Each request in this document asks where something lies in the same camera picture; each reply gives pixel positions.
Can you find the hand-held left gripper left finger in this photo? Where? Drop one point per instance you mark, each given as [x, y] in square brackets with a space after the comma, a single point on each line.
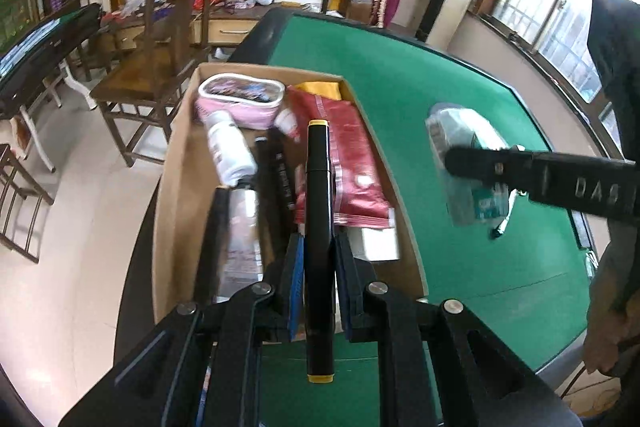
[295, 287]

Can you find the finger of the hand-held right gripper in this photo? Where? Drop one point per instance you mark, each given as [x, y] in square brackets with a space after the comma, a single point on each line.
[480, 167]

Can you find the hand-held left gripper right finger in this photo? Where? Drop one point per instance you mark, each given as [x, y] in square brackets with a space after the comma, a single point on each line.
[347, 287]

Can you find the white teal tissue pack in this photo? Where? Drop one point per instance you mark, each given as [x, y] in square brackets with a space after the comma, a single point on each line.
[465, 127]

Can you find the black marker yellow cap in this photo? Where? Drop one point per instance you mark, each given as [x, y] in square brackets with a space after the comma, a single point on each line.
[319, 207]

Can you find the red foil packet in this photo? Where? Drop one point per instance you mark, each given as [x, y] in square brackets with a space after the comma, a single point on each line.
[355, 157]

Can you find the cardboard box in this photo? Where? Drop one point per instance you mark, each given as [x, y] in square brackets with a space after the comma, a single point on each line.
[170, 207]

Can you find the white pill bottle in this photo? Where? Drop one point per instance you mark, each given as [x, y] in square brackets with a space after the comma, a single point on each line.
[230, 147]

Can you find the small white bottle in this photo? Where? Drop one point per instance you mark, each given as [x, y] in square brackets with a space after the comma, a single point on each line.
[287, 122]

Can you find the silver metal tray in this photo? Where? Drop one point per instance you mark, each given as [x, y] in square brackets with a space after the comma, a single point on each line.
[582, 232]

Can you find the window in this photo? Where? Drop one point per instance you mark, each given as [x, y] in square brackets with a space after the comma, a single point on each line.
[550, 7]

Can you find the mustard yellow packet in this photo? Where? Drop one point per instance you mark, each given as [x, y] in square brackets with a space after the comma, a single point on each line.
[320, 89]

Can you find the pink white pouch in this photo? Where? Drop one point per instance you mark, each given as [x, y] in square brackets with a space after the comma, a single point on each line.
[240, 104]

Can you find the wooden television cabinet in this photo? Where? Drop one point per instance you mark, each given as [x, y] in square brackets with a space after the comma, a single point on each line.
[225, 29]

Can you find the green felt side table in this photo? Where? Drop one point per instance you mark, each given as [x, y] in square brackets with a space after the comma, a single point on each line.
[35, 52]

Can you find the metal frame chair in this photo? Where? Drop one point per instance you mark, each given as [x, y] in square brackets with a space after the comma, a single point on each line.
[20, 207]

